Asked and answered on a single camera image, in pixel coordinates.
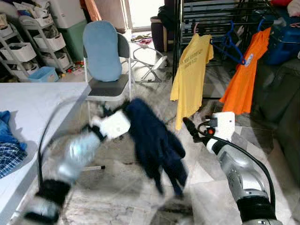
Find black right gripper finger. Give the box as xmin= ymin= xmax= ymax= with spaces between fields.
xmin=182 ymin=117 xmax=202 ymax=142

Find navy blue garment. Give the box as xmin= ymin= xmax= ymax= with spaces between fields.
xmin=124 ymin=97 xmax=188 ymax=197

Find blue plastic hanger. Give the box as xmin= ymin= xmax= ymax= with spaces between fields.
xmin=256 ymin=18 xmax=273 ymax=34
xmin=210 ymin=20 xmax=248 ymax=66

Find blue plaid shirt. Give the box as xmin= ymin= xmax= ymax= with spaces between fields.
xmin=0 ymin=142 xmax=29 ymax=180

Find pink plastic hanger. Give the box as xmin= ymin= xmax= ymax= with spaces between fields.
xmin=192 ymin=21 xmax=201 ymax=36

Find yellow polo shirt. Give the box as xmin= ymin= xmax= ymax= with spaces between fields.
xmin=170 ymin=33 xmax=215 ymax=131

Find orange t-shirt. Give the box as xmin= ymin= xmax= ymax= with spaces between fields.
xmin=219 ymin=27 xmax=272 ymax=115

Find white tubular metal stand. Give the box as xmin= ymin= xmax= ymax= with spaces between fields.
xmin=130 ymin=41 xmax=168 ymax=83

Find dark green leather sofa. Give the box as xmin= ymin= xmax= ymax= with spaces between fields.
xmin=253 ymin=59 xmax=300 ymax=188

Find black metal drying rack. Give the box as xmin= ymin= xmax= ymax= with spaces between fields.
xmin=172 ymin=0 xmax=287 ymax=101

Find folding chair black seat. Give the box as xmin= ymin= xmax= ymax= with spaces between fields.
xmin=83 ymin=30 xmax=134 ymax=122

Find pink slipper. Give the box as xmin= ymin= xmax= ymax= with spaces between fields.
xmin=134 ymin=37 xmax=153 ymax=45

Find blue storage box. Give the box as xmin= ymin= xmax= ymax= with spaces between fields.
xmin=262 ymin=19 xmax=300 ymax=66

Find blue grey cushion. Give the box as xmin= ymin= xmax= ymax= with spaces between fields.
xmin=83 ymin=20 xmax=123 ymax=83

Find red pink clothes pile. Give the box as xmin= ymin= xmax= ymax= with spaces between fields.
xmin=270 ymin=0 xmax=300 ymax=17

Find orange wooden board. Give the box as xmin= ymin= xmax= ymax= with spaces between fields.
xmin=83 ymin=0 xmax=101 ymax=22

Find white plastic folding table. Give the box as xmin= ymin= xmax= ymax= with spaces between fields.
xmin=0 ymin=82 xmax=106 ymax=221

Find light blue plastic basket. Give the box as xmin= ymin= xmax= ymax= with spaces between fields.
xmin=27 ymin=66 xmax=60 ymax=83

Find white shelf trolley with bins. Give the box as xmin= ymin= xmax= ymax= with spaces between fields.
xmin=0 ymin=21 xmax=31 ymax=81
xmin=18 ymin=2 xmax=75 ymax=73

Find white and green cabinet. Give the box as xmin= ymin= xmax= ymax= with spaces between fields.
xmin=47 ymin=0 xmax=90 ymax=61

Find blue crumpled shirt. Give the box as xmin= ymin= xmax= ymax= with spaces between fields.
xmin=0 ymin=110 xmax=26 ymax=153

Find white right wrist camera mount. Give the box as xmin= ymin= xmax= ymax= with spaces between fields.
xmin=212 ymin=111 xmax=236 ymax=141

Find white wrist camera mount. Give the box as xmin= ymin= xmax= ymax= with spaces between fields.
xmin=91 ymin=109 xmax=132 ymax=141
xmin=212 ymin=111 xmax=236 ymax=141

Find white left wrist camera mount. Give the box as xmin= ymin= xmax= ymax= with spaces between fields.
xmin=91 ymin=109 xmax=132 ymax=141

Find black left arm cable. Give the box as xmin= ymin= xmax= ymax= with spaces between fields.
xmin=37 ymin=96 xmax=101 ymax=188

